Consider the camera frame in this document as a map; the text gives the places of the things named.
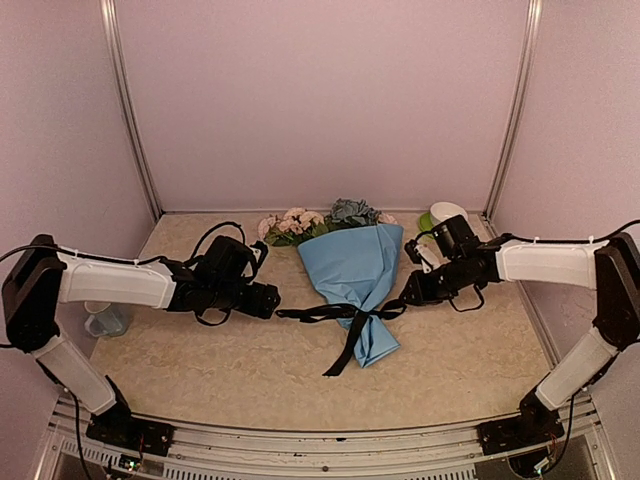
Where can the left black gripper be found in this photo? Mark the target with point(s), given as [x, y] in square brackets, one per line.
[261, 304]

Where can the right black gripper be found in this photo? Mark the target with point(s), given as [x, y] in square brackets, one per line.
[423, 295]

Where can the blue wrapping paper sheet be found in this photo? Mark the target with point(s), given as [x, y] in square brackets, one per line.
[356, 266]

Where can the small pink rose stem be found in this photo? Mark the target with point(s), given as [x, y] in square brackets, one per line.
[274, 231]

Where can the black strap ribbon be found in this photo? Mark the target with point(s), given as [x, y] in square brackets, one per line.
[368, 339]

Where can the pink fake rose stem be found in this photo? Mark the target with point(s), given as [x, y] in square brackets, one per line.
[298, 221]

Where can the blue fake hydrangea flower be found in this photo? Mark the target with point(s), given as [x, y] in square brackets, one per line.
[349, 213]

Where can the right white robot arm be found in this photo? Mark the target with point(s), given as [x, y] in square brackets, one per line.
[606, 267]

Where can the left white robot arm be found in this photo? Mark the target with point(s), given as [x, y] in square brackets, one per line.
[47, 275]

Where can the green saucer plate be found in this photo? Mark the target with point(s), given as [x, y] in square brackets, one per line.
[425, 224]

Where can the white ceramic bowl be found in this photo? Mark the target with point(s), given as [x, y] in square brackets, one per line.
[441, 211]

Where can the blue paper cup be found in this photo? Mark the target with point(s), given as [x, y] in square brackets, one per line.
[106, 319]

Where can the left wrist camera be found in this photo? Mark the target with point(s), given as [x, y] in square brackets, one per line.
[260, 251]

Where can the right aluminium corner post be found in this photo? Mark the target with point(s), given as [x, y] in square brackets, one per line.
[517, 107]

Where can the aluminium corner post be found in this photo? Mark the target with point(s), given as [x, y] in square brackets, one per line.
[517, 107]
[111, 29]

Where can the aluminium front frame rail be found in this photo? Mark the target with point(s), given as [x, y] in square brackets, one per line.
[206, 451]

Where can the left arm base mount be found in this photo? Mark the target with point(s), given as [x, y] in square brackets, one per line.
[118, 427]

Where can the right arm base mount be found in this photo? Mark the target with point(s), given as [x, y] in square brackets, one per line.
[534, 424]

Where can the left aluminium corner post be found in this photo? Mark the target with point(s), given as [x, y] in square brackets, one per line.
[111, 29]

